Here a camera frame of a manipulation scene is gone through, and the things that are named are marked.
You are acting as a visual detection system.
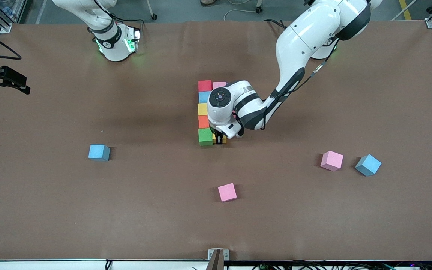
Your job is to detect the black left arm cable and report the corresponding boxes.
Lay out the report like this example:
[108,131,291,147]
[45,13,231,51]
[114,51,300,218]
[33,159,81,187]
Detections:
[291,37,342,94]

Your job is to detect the green foam cube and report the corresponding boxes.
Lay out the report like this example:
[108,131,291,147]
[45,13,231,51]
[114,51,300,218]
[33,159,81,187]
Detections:
[198,128,214,147]

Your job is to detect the grey metal bracket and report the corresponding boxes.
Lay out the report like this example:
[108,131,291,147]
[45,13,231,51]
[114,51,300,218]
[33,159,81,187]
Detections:
[208,248,230,270]

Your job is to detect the black left base cable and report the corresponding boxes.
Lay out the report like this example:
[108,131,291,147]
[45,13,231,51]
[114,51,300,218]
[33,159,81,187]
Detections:
[263,18,288,30]

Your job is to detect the brown table cover sheet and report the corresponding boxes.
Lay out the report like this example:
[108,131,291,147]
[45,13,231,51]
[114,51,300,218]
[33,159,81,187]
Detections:
[0,19,432,262]

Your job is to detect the white floor cable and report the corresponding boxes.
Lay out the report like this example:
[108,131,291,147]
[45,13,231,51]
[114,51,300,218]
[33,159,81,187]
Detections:
[223,0,260,21]

